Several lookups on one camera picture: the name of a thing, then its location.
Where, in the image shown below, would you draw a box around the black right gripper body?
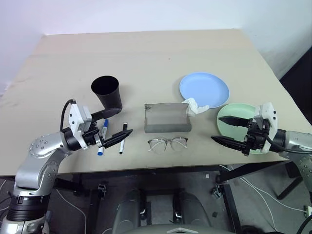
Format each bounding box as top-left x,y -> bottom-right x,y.
243,117 -> 271,156

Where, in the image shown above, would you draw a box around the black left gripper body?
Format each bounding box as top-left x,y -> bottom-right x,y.
81,120 -> 105,148

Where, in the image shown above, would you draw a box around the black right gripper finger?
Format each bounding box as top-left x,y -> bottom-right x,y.
210,136 -> 247,155
218,116 -> 252,128

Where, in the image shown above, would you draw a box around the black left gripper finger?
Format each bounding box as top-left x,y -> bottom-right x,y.
91,108 -> 122,120
100,129 -> 134,149

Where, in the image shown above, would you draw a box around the light green plate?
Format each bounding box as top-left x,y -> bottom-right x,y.
216,103 -> 269,155

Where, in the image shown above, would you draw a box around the white tissue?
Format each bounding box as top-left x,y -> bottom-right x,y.
181,97 -> 210,117

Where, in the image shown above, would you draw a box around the clear frame eyeglasses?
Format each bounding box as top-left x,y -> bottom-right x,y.
147,136 -> 189,155

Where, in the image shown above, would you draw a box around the grey felt glasses case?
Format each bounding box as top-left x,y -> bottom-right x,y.
144,102 -> 192,134

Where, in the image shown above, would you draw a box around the black capped whiteboard marker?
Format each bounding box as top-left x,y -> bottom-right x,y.
118,121 -> 128,155

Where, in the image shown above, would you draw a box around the blue capped whiteboard marker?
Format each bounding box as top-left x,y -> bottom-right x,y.
97,119 -> 110,156

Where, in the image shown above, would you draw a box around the black plastic cup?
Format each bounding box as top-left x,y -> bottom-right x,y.
91,76 -> 123,112

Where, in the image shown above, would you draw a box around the light blue plate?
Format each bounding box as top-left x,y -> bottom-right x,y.
179,72 -> 230,109

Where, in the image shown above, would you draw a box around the metal table caster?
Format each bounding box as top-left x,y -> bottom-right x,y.
97,184 -> 108,198
211,185 -> 224,199

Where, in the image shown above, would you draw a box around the dark side panel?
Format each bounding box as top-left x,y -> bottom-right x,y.
279,46 -> 312,112

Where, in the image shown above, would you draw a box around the grey rounded robot leg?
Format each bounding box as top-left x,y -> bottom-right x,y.
173,190 -> 212,234
112,189 -> 147,234

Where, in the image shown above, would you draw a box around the grey robot torso edge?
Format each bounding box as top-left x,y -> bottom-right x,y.
136,225 -> 234,234

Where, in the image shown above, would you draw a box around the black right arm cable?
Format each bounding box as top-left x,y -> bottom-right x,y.
264,135 -> 312,155

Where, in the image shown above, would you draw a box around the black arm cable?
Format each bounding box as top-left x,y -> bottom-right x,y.
60,99 -> 77,132
264,135 -> 312,155

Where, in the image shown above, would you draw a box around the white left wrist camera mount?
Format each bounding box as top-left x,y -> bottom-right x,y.
69,102 -> 93,150

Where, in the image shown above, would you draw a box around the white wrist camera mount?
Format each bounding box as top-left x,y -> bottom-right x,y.
253,102 -> 278,153
69,102 -> 93,150

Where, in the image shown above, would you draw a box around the black table frame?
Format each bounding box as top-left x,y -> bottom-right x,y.
55,159 -> 312,234

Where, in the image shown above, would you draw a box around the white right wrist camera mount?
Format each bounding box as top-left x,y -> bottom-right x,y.
253,102 -> 278,153

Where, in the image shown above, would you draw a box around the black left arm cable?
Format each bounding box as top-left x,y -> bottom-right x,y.
60,99 -> 77,132

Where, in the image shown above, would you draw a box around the white floor cable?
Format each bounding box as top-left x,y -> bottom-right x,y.
55,189 -> 87,234
219,165 -> 312,231

